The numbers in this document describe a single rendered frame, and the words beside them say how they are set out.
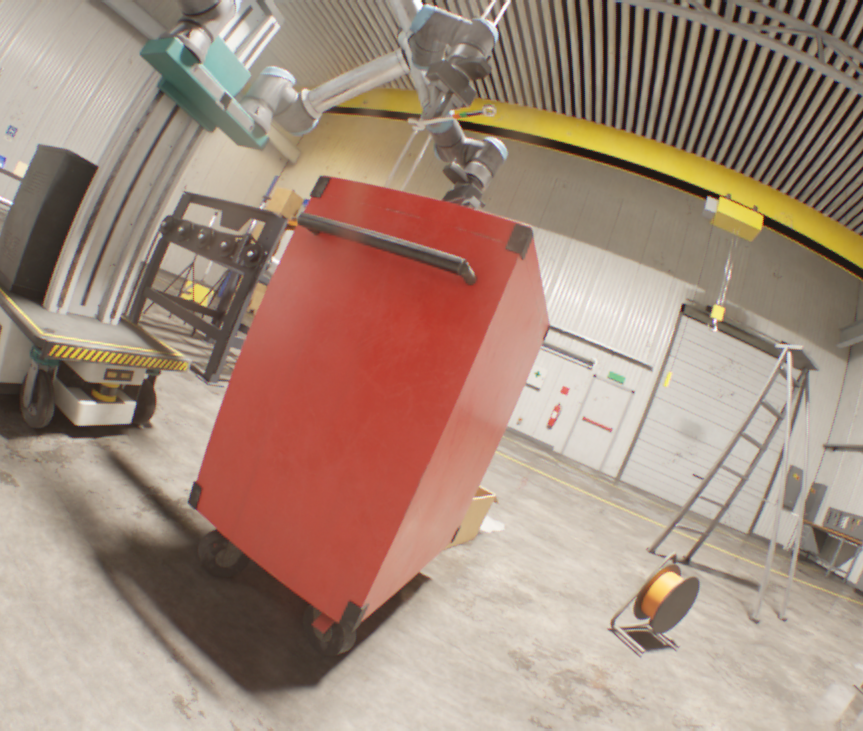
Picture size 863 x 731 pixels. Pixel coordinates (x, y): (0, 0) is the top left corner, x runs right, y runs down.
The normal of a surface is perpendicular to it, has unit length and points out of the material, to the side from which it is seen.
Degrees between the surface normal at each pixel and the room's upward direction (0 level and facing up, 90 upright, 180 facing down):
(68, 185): 90
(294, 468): 90
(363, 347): 90
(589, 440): 90
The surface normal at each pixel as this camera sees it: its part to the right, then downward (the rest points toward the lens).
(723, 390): -0.30, -0.14
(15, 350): 0.90, 0.39
